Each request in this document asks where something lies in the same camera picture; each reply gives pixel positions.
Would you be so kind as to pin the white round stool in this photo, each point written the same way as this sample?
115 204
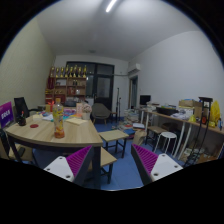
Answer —
168 137

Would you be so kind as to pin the wooden bench under table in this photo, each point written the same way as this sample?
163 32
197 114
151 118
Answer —
107 161

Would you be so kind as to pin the ceiling tube light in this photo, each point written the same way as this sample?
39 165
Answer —
110 6

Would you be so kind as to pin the red bottle cap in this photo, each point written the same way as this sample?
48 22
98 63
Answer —
34 126

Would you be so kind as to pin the orange drink plastic bottle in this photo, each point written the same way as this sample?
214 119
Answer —
58 119

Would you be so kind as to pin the flower pot on table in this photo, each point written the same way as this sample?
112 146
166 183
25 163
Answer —
86 111

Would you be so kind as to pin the black tripod stand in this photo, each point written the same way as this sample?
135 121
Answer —
204 120

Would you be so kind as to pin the wooden low stool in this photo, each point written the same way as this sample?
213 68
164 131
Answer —
118 136

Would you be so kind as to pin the wooden shelf with trophies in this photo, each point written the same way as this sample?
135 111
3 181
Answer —
67 83

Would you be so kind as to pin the long wooden side desk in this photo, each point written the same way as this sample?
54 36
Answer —
186 127

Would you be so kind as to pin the black office chair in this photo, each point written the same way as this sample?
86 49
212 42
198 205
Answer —
21 107

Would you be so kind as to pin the wooden stool under desk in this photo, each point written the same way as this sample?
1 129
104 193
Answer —
153 132

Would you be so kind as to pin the white air conditioner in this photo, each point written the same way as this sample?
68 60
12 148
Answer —
134 68

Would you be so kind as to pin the yellow bag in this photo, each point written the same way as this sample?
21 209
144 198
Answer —
214 114

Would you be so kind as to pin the yellow paper pad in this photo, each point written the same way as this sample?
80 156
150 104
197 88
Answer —
76 121

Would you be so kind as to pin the grey armchair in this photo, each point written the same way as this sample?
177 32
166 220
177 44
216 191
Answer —
100 112

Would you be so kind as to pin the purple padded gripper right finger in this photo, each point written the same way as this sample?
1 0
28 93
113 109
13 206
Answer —
151 166

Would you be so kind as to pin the wooden curved table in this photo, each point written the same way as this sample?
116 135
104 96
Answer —
42 138

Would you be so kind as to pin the black computer monitor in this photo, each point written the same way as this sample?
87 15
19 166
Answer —
144 99

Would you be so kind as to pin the dark glass door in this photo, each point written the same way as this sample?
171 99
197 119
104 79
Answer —
100 78

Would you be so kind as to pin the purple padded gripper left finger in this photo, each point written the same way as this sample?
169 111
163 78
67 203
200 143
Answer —
74 167

